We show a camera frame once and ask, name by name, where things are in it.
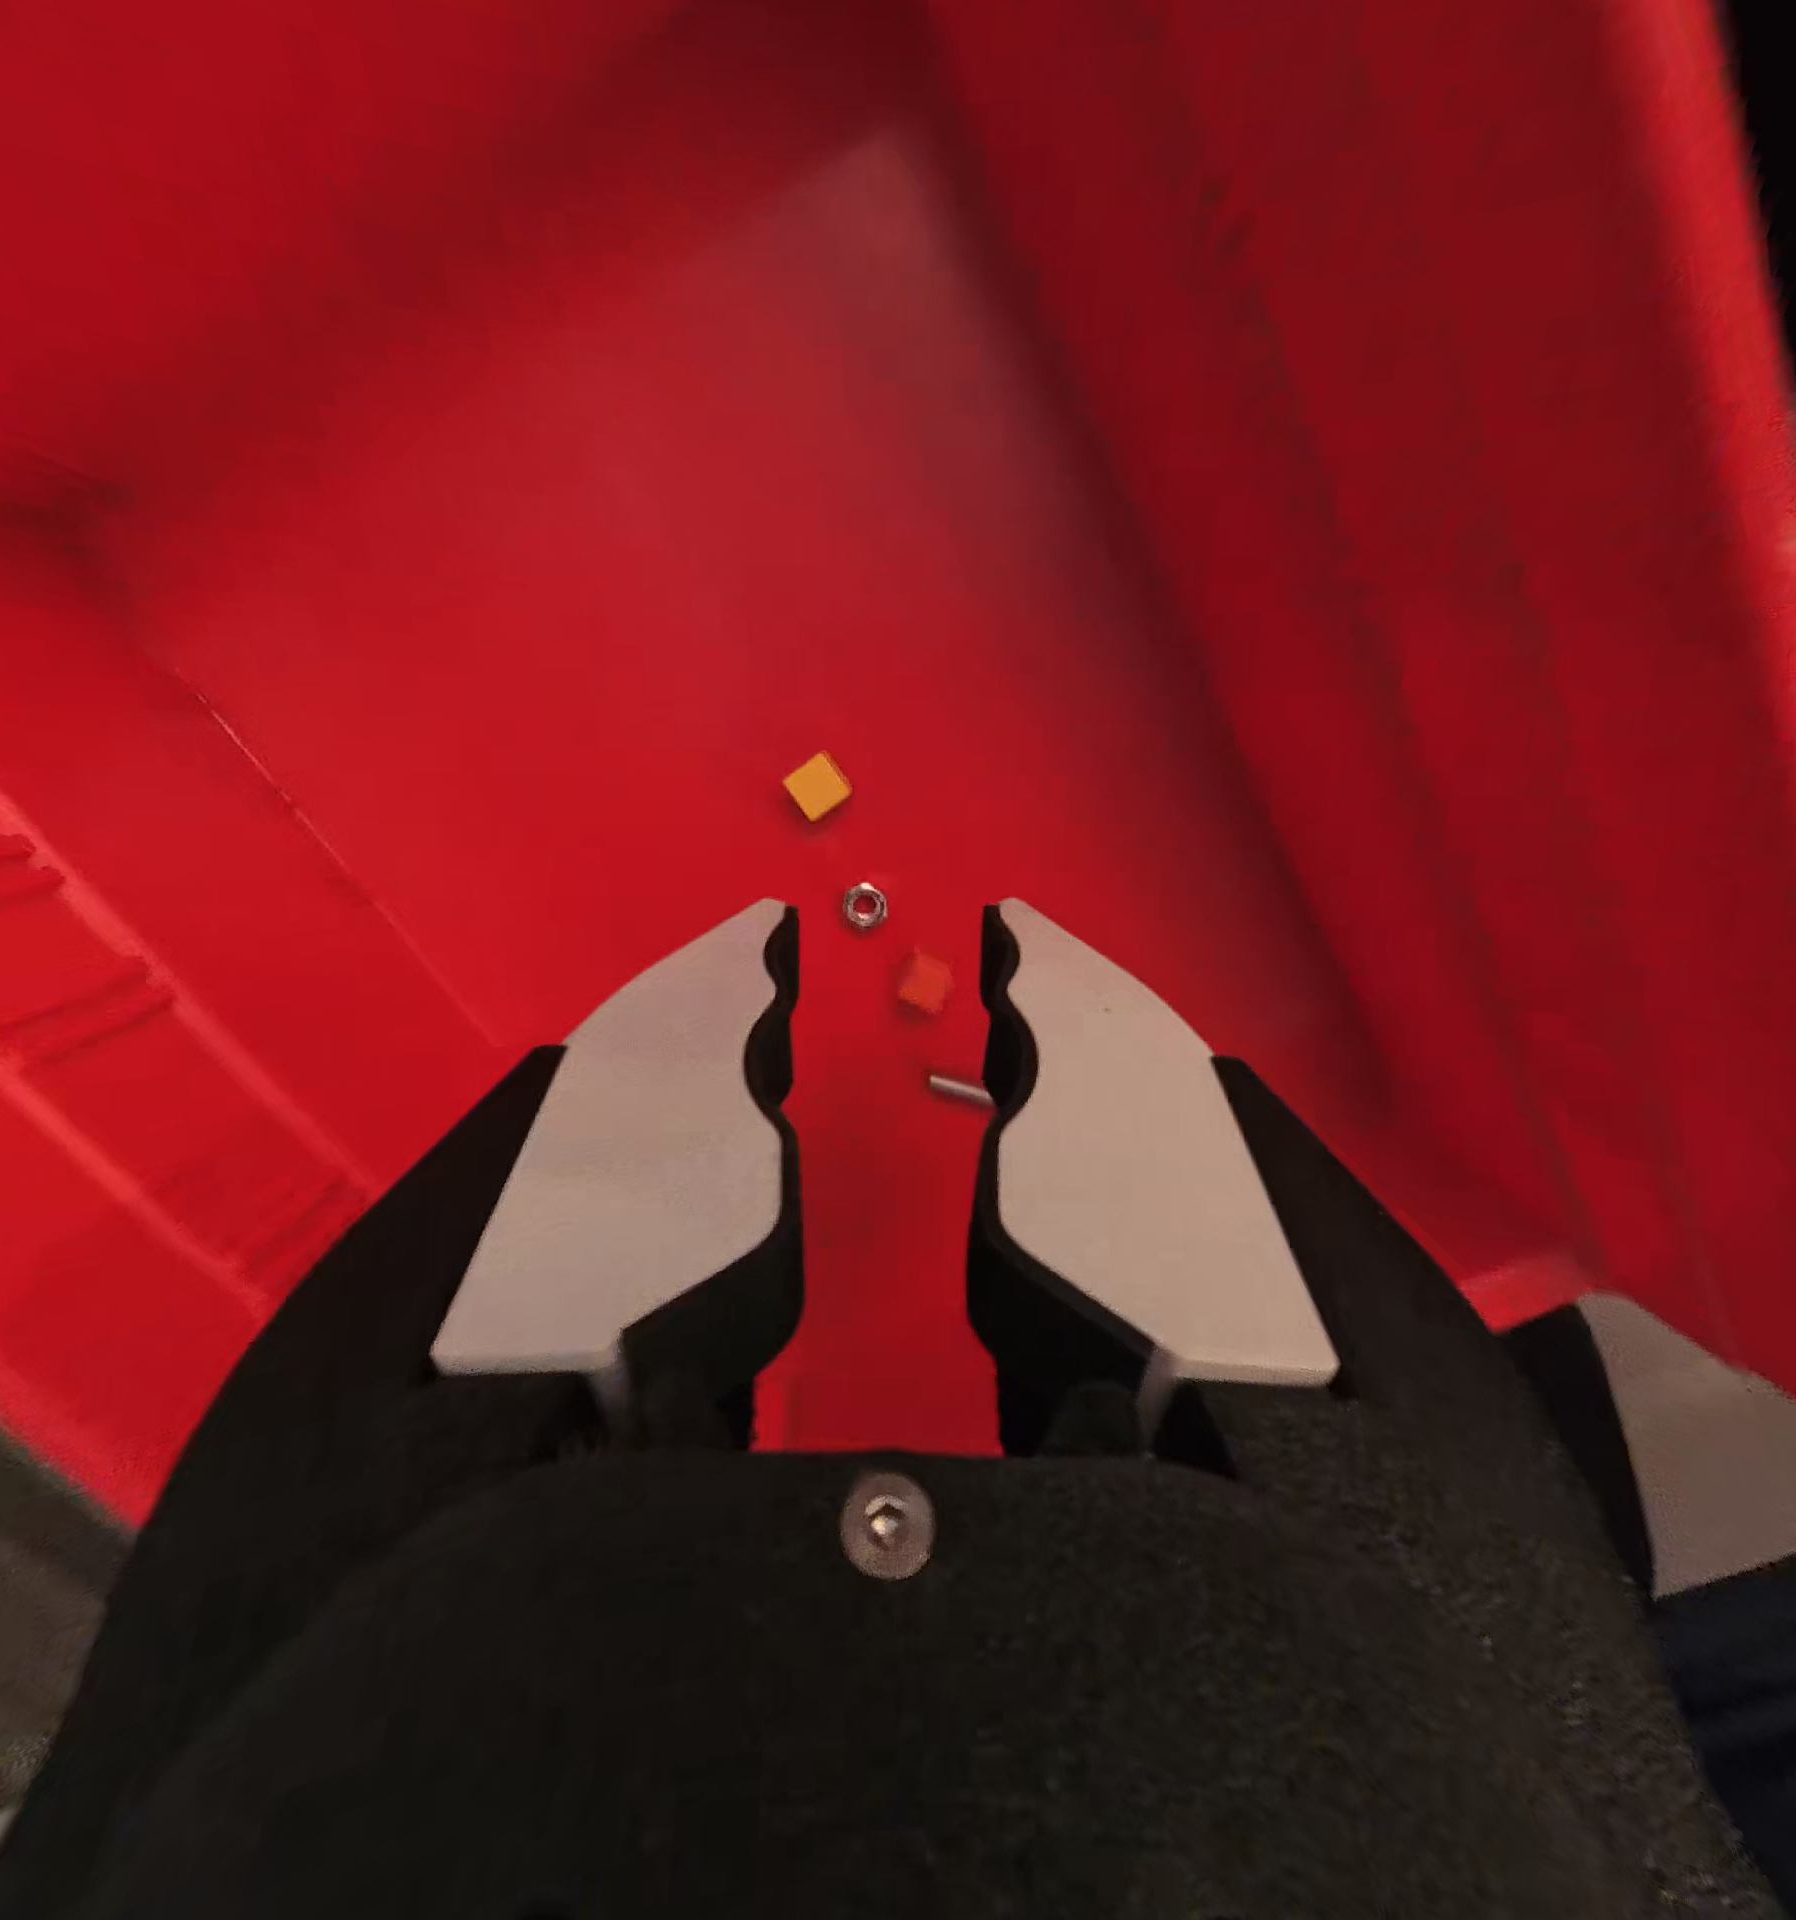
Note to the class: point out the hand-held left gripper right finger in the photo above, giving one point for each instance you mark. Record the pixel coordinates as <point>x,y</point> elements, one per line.
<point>1162,1202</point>

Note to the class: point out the red plastic bin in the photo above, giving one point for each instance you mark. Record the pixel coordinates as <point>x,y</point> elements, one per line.
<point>538,452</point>

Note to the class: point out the small metal nut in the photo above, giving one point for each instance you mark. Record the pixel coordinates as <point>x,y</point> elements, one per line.
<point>850,905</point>

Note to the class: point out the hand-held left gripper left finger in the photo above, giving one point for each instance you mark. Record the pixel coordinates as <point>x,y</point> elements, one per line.
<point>614,1202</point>

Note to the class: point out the red cube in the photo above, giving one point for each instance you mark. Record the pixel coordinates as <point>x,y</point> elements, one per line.
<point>926,982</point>

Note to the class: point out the yellow cube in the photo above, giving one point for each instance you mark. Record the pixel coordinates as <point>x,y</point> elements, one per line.
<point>818,785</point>

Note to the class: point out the small metal screw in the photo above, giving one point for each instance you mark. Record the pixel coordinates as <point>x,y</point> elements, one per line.
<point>959,1090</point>

